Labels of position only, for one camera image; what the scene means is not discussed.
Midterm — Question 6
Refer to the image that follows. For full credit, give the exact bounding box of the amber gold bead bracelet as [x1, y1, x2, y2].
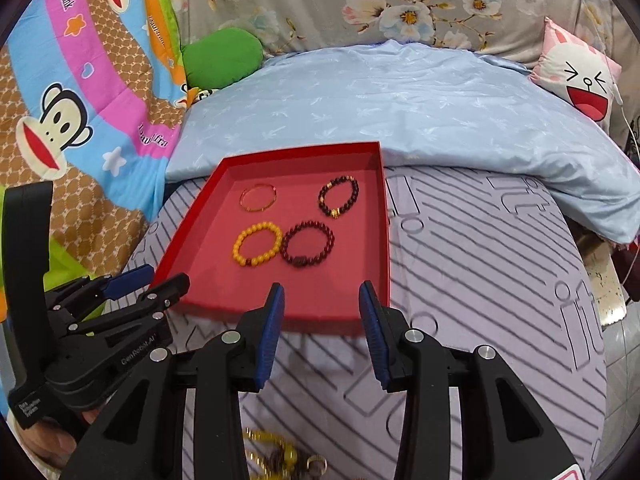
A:
[242, 426, 302, 480]

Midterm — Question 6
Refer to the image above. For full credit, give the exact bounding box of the person's left hand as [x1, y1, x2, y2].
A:
[15, 420, 77, 478]

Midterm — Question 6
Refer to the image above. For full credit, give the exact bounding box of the thin gold bangle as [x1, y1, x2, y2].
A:
[239, 183, 278, 214]

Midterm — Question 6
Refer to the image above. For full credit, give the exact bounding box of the lilac striped bed sheet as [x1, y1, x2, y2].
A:
[132, 167, 605, 479]

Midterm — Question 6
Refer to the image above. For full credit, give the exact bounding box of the red cardboard tray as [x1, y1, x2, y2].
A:
[154, 142, 390, 335]

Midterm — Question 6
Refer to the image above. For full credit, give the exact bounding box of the monkey cartoon colourful blanket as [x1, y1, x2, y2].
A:
[0, 0, 189, 321]

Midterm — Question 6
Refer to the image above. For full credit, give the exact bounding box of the green plush cushion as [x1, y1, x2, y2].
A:
[182, 27, 264, 90]

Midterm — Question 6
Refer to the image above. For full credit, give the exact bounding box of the light blue pillow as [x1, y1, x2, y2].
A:
[166, 40, 639, 244]

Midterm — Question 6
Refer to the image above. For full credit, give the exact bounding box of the pink bunny face cushion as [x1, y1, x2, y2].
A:
[529, 16, 623, 132]

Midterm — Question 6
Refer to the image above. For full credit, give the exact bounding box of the grey floral sheet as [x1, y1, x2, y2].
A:
[170, 0, 639, 143]

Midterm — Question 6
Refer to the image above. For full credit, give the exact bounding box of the yellow bead bracelet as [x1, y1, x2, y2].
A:
[231, 220, 286, 268]

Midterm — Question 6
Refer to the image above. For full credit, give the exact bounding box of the dark red bead bracelet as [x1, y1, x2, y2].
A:
[278, 219, 336, 269]

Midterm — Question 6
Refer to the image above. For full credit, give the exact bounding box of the dark bead gold charm bracelet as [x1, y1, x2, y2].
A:
[316, 174, 362, 219]

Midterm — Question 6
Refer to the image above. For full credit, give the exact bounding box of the white cable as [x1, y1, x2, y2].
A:
[560, 0, 640, 172]

